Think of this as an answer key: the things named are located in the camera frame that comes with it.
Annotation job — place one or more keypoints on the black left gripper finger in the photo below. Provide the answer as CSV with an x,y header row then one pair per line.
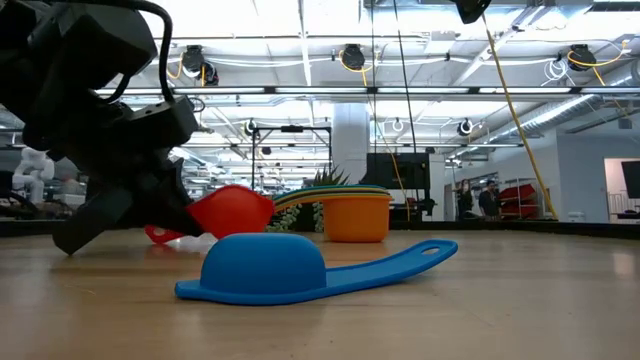
x,y
179,185
162,212

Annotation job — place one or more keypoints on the red plastic measuring cup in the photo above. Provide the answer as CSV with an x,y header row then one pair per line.
x,y
235,210

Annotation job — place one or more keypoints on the blue plastic measuring cup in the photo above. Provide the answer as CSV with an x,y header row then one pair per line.
x,y
262,265

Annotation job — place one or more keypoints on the yellow plastic measuring cup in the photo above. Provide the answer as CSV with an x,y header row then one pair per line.
x,y
350,190

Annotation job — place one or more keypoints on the orange plastic measuring cup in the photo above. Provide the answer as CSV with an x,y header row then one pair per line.
x,y
357,220

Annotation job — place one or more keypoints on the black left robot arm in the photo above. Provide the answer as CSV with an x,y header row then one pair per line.
x,y
75,50

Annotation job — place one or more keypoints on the small black ceiling reel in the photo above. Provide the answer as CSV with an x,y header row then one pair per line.
x,y
250,127
465,127

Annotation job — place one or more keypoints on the green succulent plant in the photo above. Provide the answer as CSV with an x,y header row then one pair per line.
x,y
330,177

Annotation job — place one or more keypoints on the shelf with red bins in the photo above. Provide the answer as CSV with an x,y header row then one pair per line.
x,y
522,192

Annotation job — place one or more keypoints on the person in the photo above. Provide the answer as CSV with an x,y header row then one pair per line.
x,y
466,200
489,200

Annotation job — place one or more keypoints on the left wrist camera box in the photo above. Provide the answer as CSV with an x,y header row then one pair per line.
x,y
162,122

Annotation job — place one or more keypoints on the black metal stand frame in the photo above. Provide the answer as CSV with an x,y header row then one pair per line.
x,y
292,128

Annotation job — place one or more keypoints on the dark wall screen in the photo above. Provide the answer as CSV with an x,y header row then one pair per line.
x,y
632,179

